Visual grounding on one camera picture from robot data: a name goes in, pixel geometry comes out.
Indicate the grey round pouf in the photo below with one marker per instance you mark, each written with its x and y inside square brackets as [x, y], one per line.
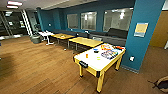
[35, 39]

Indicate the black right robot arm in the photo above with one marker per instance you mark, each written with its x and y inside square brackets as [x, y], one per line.
[160, 84]

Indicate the dark grey sofa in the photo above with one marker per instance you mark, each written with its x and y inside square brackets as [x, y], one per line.
[70, 32]
[113, 35]

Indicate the long wooden table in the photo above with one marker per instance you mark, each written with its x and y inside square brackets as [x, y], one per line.
[63, 35]
[86, 41]

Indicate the brown wooden door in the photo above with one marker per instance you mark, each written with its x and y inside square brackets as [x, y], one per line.
[160, 30]

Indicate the glass wall window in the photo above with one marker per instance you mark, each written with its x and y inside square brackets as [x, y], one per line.
[118, 20]
[72, 21]
[88, 20]

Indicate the small white table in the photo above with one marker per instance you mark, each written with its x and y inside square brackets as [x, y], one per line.
[46, 33]

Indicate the white pillar outlet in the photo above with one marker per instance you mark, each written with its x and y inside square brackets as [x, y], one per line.
[132, 58]

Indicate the yellow-legged air hockey table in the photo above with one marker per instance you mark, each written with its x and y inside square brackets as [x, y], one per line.
[96, 63]

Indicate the small blue bowl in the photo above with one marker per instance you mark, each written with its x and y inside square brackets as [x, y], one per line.
[95, 50]

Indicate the yellow framed wall notice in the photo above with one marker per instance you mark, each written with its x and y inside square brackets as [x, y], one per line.
[141, 29]

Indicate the orange-red flat item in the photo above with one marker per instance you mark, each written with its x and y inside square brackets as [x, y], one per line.
[120, 48]

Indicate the small orange cup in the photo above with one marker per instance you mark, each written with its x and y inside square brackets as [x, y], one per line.
[87, 55]

